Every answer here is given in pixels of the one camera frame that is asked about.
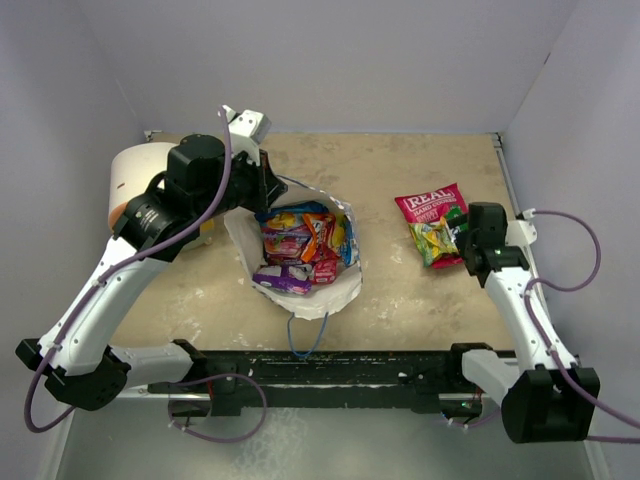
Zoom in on cream and orange cylinder box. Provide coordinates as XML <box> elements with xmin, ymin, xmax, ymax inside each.
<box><xmin>107</xmin><ymin>141</ymin><xmax>216</xmax><ymax>248</ymax></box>

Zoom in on green Fox's candy bag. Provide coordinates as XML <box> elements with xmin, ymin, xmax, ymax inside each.
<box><xmin>408</xmin><ymin>217</ymin><xmax>461</xmax><ymax>269</ymax></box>

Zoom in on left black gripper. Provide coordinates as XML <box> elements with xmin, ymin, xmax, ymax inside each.
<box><xmin>195</xmin><ymin>145</ymin><xmax>287</xmax><ymax>223</ymax></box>

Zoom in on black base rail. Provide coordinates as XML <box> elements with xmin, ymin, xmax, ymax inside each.
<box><xmin>149</xmin><ymin>344</ymin><xmax>490</xmax><ymax>419</ymax></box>

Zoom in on purple snack packet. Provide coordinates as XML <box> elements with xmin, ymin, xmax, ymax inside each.
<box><xmin>252</xmin><ymin>265</ymin><xmax>312</xmax><ymax>295</ymax></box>

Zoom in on assorted candy packets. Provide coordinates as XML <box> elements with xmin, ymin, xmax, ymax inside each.
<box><xmin>254</xmin><ymin>201</ymin><xmax>356</xmax><ymax>267</ymax></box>

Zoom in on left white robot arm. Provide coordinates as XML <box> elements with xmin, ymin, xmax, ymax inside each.
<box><xmin>16</xmin><ymin>134</ymin><xmax>287</xmax><ymax>411</ymax></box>

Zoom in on pink chips bag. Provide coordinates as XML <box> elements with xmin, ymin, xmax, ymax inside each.
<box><xmin>393</xmin><ymin>181</ymin><xmax>469</xmax><ymax>271</ymax></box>

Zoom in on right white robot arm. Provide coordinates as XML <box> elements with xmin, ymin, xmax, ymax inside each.
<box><xmin>444</xmin><ymin>202</ymin><xmax>600</xmax><ymax>443</ymax></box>

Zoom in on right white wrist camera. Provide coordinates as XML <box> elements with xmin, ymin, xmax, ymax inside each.
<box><xmin>505</xmin><ymin>218</ymin><xmax>537</xmax><ymax>248</ymax></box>

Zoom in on checkered paper bag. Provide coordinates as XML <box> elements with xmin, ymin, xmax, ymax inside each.
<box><xmin>224</xmin><ymin>177</ymin><xmax>363</xmax><ymax>331</ymax></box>

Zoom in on small red candy packet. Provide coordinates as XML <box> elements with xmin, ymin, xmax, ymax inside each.
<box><xmin>310</xmin><ymin>259</ymin><xmax>338</xmax><ymax>285</ymax></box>

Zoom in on orange Fox's candy bag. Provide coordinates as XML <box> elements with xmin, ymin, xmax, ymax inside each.
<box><xmin>301</xmin><ymin>213</ymin><xmax>339</xmax><ymax>264</ymax></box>

